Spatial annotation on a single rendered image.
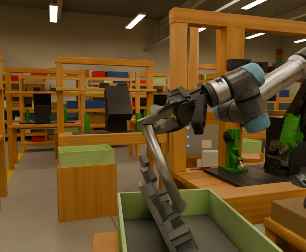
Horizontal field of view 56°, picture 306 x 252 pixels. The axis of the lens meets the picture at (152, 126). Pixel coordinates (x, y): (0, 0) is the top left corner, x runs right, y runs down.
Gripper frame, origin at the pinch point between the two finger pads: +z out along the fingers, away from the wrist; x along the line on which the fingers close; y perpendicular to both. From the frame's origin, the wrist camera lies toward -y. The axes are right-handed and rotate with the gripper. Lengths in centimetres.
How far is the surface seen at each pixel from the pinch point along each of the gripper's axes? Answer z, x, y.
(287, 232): -32, -64, -14
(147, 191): 7.4, -7.4, -13.8
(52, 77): 155, -262, 681
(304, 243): -34, -60, -21
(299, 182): -62, -90, 17
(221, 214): -13, -54, -1
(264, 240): -16.7, -34.1, -25.8
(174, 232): 5.4, -19.1, -20.4
